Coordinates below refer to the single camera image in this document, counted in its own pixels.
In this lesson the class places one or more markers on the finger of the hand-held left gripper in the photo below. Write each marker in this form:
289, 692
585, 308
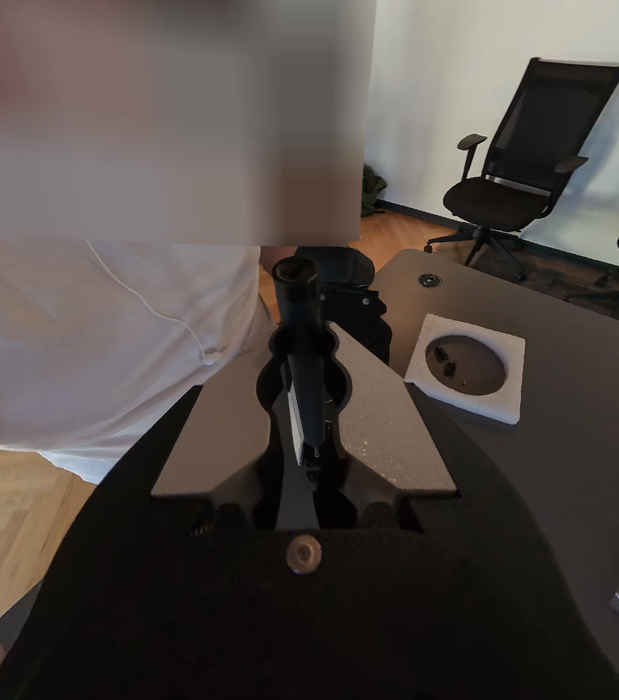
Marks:
294, 421

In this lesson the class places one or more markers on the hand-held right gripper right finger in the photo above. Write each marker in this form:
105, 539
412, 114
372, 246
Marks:
391, 437

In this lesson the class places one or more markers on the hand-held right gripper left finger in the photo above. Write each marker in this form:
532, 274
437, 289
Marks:
211, 443

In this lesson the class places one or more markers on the black precision screwdriver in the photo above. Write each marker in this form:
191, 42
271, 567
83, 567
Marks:
306, 383

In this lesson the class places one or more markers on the white foam piece with cutout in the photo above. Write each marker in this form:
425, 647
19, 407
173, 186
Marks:
511, 383

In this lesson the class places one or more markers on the round desk control button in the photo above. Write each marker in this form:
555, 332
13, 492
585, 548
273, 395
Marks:
429, 280

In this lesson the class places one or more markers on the wood edged desk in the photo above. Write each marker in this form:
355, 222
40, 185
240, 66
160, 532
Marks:
560, 481

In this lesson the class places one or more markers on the green cloth bundle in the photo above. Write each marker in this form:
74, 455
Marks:
372, 191

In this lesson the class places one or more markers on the person in white shirt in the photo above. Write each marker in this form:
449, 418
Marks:
69, 355

